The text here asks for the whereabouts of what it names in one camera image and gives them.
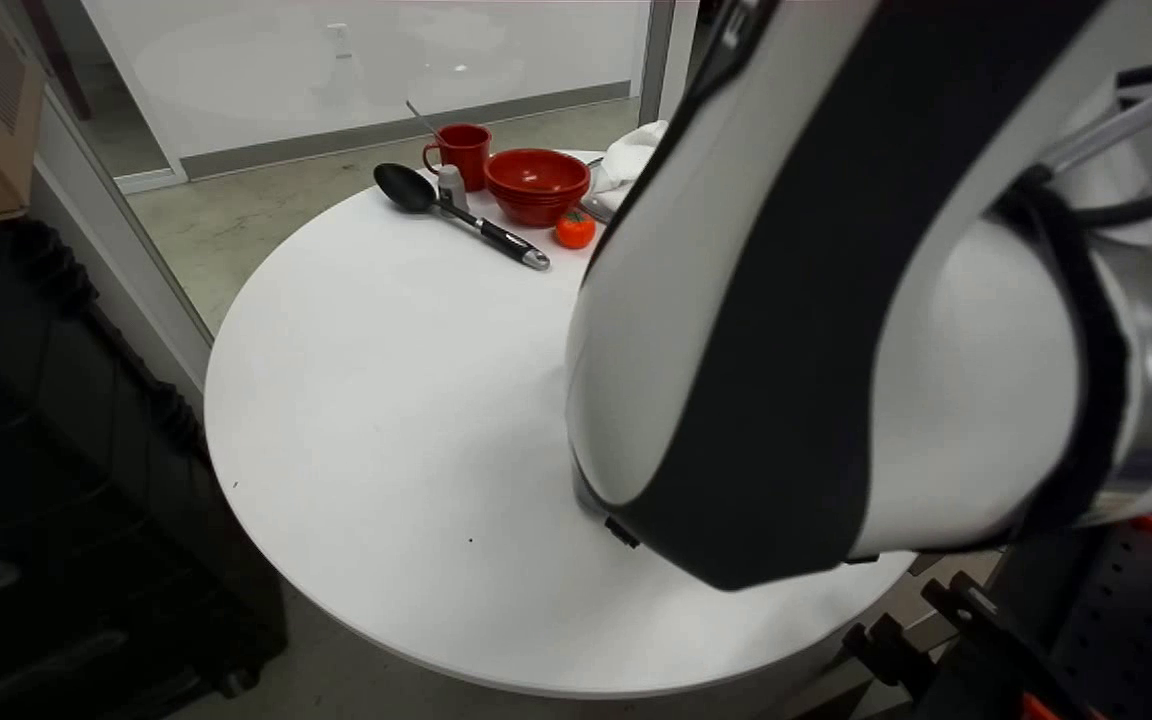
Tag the black ladle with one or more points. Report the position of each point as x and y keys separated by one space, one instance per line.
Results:
x=400 y=185

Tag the black perforated base board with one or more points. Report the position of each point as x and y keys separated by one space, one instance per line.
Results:
x=1148 y=626

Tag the white cloth red print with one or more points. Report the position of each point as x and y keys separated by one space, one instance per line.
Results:
x=629 y=162

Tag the red bowl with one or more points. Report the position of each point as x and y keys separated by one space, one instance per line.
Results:
x=537 y=185

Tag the black drawer cabinet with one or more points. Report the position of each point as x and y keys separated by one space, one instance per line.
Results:
x=68 y=467

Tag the red cup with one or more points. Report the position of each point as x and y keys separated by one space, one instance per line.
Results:
x=466 y=153

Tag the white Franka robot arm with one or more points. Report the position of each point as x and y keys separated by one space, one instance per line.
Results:
x=788 y=264

